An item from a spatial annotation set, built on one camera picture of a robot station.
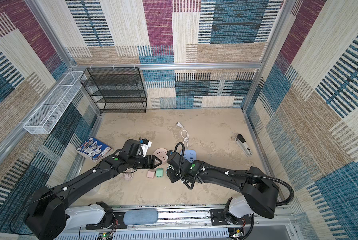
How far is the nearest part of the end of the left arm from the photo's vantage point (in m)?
0.65

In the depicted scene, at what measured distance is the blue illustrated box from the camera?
3.12 ft

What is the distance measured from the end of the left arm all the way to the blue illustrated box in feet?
1.23
